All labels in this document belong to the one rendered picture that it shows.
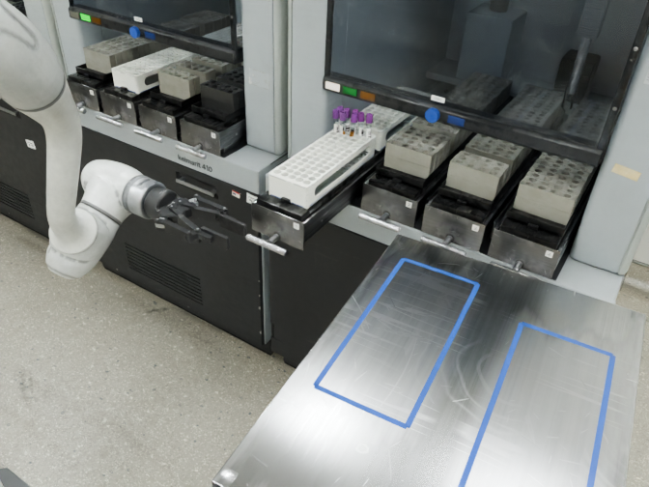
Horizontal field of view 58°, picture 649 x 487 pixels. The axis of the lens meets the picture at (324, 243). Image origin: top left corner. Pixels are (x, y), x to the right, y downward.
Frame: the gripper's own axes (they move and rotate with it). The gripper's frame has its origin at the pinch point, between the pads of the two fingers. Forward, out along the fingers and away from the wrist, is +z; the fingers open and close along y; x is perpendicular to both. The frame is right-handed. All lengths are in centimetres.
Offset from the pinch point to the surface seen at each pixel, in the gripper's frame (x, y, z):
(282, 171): -11.7, 11.4, 6.8
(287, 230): -2.5, 5.2, 12.4
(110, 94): -6, 27, -64
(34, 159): 30, 26, -111
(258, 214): -3.5, 5.2, 4.9
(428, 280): -7.2, 1.6, 45.1
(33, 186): 43, 26, -116
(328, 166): -11.7, 18.9, 13.5
